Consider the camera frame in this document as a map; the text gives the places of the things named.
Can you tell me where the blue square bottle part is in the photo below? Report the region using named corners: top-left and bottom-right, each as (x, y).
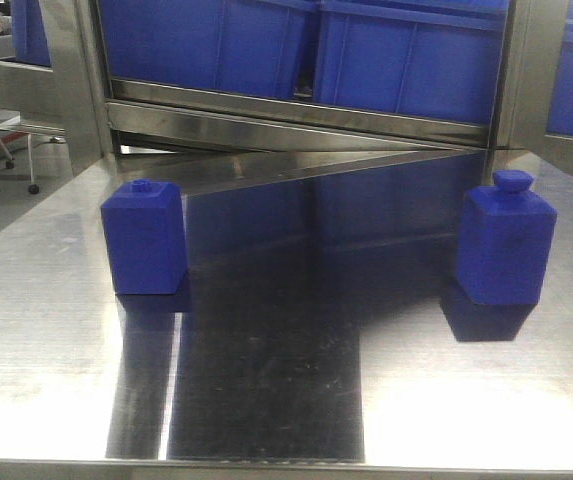
top-left (100, 179), bottom-right (188, 295)

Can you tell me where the blue bin centre right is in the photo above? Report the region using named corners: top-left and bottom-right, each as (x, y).
top-left (313, 1), bottom-right (505, 125)

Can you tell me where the blue bin far left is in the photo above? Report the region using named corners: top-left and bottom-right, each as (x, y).
top-left (10, 0), bottom-right (51, 67)

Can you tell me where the blue capped bottle part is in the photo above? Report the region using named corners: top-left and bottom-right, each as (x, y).
top-left (455, 170), bottom-right (557, 306)

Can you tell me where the blue bin centre left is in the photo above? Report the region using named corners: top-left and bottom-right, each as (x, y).
top-left (98, 1), bottom-right (317, 100)

